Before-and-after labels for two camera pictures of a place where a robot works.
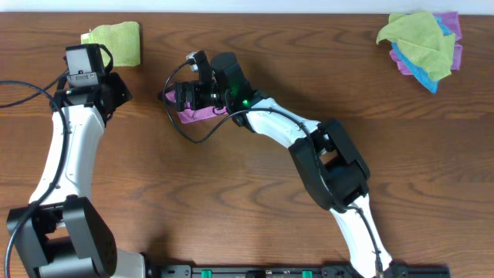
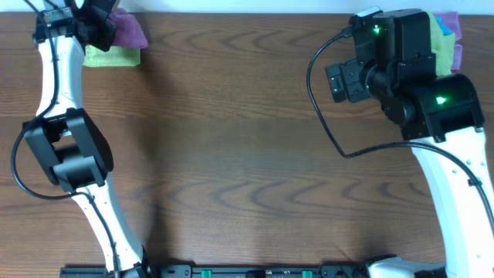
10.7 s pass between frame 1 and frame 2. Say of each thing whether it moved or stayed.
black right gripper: moved
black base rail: stayed
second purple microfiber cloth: stayed
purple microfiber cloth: moved
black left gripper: moved
